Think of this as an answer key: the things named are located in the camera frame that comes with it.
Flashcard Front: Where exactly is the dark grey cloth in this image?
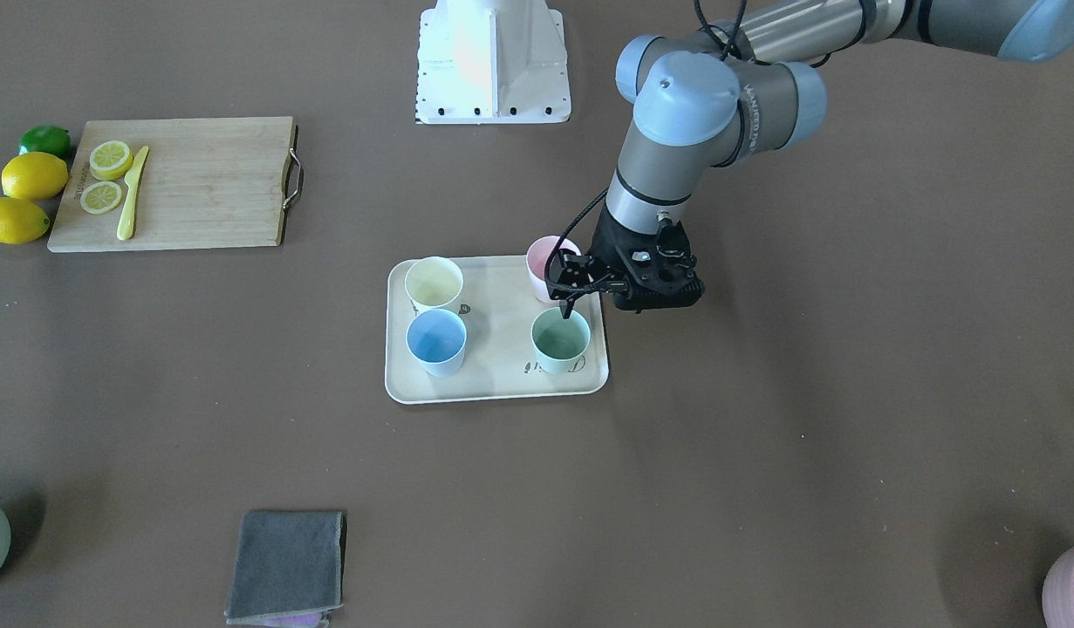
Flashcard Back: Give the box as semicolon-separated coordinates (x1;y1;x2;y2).
224;509;345;627

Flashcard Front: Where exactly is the green lime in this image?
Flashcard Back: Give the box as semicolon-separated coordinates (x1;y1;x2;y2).
18;125;72;159

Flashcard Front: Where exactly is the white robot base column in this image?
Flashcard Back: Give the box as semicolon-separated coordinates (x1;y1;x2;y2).
413;1;572;125

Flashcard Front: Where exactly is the whole yellow lemon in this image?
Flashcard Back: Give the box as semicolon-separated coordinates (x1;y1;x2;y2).
0;196;50;245
1;152;69;201

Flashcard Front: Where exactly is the pink plastic cup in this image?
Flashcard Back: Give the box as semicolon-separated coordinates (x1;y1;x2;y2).
526;235;560;305

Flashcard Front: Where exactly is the yellow plastic knife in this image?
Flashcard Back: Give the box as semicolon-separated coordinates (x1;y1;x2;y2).
115;146;150;242

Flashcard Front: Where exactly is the green plastic cup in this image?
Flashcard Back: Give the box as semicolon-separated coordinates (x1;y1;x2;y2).
529;307;592;374

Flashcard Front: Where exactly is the blue plastic cup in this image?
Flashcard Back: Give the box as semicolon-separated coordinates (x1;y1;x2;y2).
406;309;468;378

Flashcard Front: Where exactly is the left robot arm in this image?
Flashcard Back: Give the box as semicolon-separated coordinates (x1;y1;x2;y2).
539;1;1074;317

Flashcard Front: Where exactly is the cream plastic cup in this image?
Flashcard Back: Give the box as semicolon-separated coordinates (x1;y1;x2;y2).
402;255;465;315

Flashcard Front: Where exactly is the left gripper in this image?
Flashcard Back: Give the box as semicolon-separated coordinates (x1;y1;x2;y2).
554;209;668;319

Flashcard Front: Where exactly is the cream serving tray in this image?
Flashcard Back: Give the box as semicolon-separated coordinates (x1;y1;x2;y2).
384;255;610;405

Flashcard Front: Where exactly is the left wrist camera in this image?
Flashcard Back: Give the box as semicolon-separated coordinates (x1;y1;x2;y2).
613;219;705;311

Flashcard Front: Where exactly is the wooden cutting board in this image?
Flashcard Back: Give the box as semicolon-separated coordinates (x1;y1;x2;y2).
47;116;303;253

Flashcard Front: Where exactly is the lemon half slice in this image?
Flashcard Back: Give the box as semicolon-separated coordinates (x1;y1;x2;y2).
87;140;134;181
79;181;125;215

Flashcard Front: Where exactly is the pink bowl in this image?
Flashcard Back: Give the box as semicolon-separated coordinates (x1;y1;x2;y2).
1042;547;1074;627

